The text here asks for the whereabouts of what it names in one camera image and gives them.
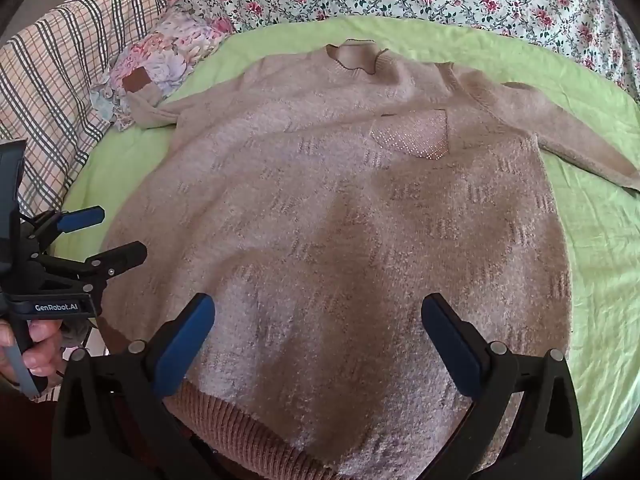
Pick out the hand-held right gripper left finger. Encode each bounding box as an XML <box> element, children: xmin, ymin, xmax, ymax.
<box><xmin>51</xmin><ymin>293</ymin><xmax>217</xmax><ymax>480</ymax></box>

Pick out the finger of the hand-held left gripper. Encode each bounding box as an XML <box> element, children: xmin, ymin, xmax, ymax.
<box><xmin>20</xmin><ymin>206</ymin><xmax>106</xmax><ymax>251</ymax></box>
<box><xmin>37</xmin><ymin>241</ymin><xmax>148</xmax><ymax>293</ymax></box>

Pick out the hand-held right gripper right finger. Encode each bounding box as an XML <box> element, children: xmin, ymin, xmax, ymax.
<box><xmin>421</xmin><ymin>293</ymin><xmax>583</xmax><ymax>480</ymax></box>

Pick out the pink knitted sweater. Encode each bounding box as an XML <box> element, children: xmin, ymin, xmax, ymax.
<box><xmin>100</xmin><ymin>40</ymin><xmax>640</xmax><ymax>480</ymax></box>

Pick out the person's left hand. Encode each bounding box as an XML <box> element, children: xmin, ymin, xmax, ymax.
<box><xmin>0</xmin><ymin>320</ymin><xmax>64</xmax><ymax>383</ymax></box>

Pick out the plaid quilt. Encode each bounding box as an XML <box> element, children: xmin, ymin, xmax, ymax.
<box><xmin>0</xmin><ymin>0</ymin><xmax>191</xmax><ymax>221</ymax></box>

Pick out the light green bed sheet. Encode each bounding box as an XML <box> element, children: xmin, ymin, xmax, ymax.
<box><xmin>50</xmin><ymin>14</ymin><xmax>640</xmax><ymax>480</ymax></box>

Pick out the pale floral pillow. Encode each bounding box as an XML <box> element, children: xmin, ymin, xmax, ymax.
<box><xmin>90</xmin><ymin>0</ymin><xmax>236</xmax><ymax>133</ymax></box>

